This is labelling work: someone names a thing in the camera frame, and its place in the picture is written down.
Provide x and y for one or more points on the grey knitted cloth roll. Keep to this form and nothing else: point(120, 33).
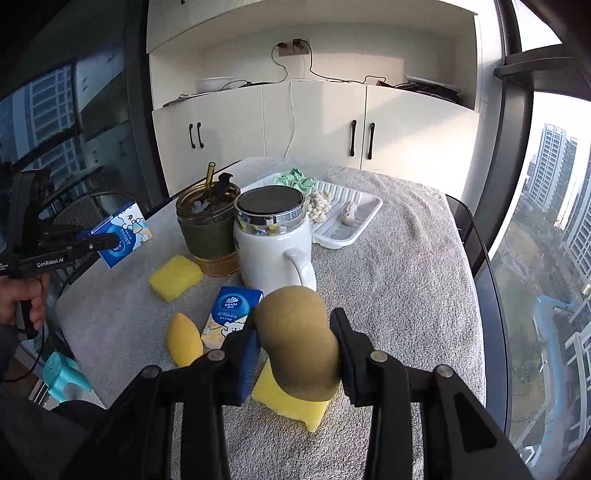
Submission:
point(349, 213)

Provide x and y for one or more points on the blue tissue pack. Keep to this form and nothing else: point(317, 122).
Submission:
point(228, 314)
point(129, 226)

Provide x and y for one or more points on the grey terry towel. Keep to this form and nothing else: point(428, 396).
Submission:
point(406, 300)

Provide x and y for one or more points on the person's left forearm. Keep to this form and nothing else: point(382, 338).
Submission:
point(11, 355)

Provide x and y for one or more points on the yellow rectangular sponge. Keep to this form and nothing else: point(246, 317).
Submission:
point(175, 277)
point(295, 410)

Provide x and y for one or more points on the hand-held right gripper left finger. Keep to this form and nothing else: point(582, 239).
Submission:
point(247, 364)

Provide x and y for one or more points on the white plastic tray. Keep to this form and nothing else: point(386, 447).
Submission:
point(341, 230)

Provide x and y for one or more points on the person's dark clothed leg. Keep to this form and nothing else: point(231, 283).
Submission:
point(41, 438)

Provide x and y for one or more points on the high-rise buildings outside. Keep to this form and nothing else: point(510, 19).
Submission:
point(549, 161)

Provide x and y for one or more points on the gold metal straw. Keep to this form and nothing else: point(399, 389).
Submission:
point(211, 173)

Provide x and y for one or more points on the white cabinet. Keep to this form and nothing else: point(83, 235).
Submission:
point(231, 124)

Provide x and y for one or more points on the black window frame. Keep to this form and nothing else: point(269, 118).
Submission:
point(512, 184)

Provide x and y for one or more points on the dark cloth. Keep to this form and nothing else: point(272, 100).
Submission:
point(180, 100)

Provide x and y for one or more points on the wall power outlet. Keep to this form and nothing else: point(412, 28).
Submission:
point(293, 48)

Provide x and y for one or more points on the green sleeved glass tumbler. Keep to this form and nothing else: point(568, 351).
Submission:
point(207, 240)

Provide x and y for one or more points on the pile of dark items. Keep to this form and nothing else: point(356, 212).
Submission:
point(429, 90)

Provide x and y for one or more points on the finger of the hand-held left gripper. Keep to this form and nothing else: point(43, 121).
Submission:
point(99, 241)
point(69, 229)

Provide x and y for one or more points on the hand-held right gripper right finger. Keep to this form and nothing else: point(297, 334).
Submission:
point(355, 364)

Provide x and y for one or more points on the white mug with chrome lid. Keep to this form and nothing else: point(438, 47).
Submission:
point(272, 254)

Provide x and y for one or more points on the green fabric scrunchie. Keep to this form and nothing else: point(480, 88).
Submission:
point(295, 179)

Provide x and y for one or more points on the light blue plastic stool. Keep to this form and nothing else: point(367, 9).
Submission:
point(64, 374)

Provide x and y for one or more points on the person's left hand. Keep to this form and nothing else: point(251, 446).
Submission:
point(18, 295)

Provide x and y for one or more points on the white bowl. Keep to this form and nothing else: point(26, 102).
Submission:
point(214, 85)

